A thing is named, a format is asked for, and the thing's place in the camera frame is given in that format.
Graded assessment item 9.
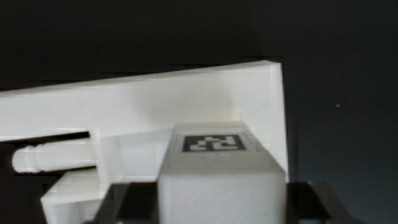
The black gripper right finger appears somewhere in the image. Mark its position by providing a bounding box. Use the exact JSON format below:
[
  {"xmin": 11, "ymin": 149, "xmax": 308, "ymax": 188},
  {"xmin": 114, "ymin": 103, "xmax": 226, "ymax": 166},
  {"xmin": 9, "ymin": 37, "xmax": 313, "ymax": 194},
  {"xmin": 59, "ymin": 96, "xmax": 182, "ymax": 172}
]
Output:
[{"xmin": 285, "ymin": 182, "xmax": 363, "ymax": 224}]

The white fence frame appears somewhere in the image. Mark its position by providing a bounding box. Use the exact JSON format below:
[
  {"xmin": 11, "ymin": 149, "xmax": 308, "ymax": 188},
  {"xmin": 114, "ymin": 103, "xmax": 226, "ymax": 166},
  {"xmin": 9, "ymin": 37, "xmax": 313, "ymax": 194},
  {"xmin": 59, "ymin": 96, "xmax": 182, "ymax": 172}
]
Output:
[{"xmin": 0, "ymin": 60, "xmax": 290, "ymax": 183}]

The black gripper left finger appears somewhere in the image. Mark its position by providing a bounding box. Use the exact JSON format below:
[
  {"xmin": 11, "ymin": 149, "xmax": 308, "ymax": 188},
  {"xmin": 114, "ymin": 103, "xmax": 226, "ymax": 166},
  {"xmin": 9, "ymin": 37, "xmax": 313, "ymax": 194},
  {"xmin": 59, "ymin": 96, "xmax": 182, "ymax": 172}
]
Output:
[{"xmin": 88, "ymin": 183, "xmax": 160, "ymax": 224}]

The white chair seat part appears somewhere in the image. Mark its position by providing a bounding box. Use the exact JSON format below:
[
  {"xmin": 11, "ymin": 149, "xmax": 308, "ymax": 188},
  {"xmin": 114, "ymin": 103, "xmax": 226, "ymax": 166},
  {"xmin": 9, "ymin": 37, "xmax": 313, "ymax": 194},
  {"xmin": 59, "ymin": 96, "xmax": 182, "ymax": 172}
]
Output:
[{"xmin": 13, "ymin": 129, "xmax": 173, "ymax": 224}]

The white tagged chair leg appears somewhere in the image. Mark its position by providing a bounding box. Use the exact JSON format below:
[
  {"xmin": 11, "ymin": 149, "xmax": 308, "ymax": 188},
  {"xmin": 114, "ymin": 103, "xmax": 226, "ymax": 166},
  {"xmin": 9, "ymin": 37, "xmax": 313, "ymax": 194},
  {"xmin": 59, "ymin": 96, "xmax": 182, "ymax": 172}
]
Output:
[{"xmin": 159, "ymin": 122, "xmax": 287, "ymax": 224}]

